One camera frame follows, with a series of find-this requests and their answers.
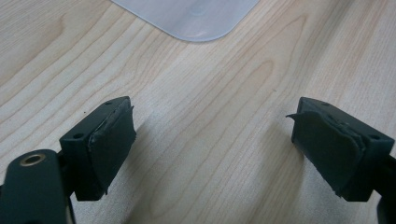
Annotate translucent plastic box lid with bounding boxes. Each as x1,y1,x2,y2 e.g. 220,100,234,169
110,0,261,43

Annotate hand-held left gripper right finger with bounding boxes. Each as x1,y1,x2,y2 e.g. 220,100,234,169
286,96,395,202

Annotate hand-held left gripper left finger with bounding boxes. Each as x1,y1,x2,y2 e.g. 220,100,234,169
59,96,137,202

